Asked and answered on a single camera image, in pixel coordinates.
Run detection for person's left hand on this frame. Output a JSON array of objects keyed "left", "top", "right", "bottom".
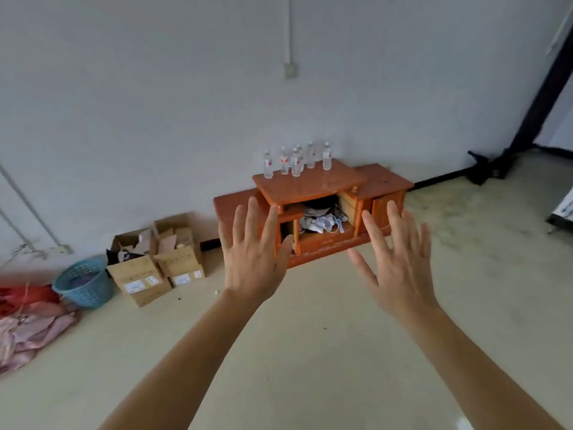
[{"left": 218, "top": 197, "right": 294, "bottom": 297}]

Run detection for person's right hand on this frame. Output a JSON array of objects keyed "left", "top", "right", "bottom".
[{"left": 348, "top": 201, "right": 438, "bottom": 317}]

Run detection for person's left forearm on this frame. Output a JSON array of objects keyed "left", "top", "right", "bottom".
[{"left": 98, "top": 288, "right": 269, "bottom": 430}]

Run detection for person's right forearm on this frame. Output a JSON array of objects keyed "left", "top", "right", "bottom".
[{"left": 394, "top": 303, "right": 567, "bottom": 430}]

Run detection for open cardboard box with scraps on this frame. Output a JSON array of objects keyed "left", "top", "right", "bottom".
[{"left": 151, "top": 213, "right": 203, "bottom": 251}]

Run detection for small labelled cardboard box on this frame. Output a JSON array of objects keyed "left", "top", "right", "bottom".
[{"left": 154, "top": 239, "right": 206, "bottom": 288}]

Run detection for black baseboard strip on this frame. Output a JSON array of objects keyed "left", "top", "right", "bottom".
[{"left": 413, "top": 165, "right": 476, "bottom": 190}]

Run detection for orange wooden cabinet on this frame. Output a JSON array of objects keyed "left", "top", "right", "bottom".
[{"left": 213, "top": 159, "right": 415, "bottom": 269}]

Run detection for group of clear water bottles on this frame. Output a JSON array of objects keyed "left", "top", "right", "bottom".
[{"left": 262, "top": 141, "right": 333, "bottom": 179}]

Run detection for large open cardboard box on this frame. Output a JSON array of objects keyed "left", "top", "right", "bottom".
[{"left": 107, "top": 230, "right": 173, "bottom": 308}]

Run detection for black folded stand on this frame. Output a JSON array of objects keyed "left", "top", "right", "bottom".
[{"left": 467, "top": 148, "right": 514, "bottom": 187}]

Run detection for white board on stand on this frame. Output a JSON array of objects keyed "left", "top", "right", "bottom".
[{"left": 545, "top": 185, "right": 573, "bottom": 234}]

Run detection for blue plastic basket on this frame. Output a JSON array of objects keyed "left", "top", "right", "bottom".
[{"left": 52, "top": 257, "right": 115, "bottom": 310}]

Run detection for red plastic bag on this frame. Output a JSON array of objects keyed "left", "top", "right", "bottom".
[{"left": 0, "top": 285, "right": 61, "bottom": 317}]

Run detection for pink cloth pile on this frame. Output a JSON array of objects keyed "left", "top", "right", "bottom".
[{"left": 0, "top": 302, "right": 81, "bottom": 375}]

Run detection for white cable clutter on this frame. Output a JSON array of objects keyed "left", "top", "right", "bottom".
[{"left": 298, "top": 210, "right": 349, "bottom": 236}]

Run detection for black door frame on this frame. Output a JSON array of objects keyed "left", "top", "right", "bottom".
[{"left": 505, "top": 38, "right": 573, "bottom": 153}]

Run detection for white wall conduit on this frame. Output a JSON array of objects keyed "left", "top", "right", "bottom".
[{"left": 286, "top": 0, "right": 294, "bottom": 65}]

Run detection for grey wall pipes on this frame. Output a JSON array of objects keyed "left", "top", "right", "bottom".
[{"left": 0, "top": 165, "right": 73, "bottom": 257}]

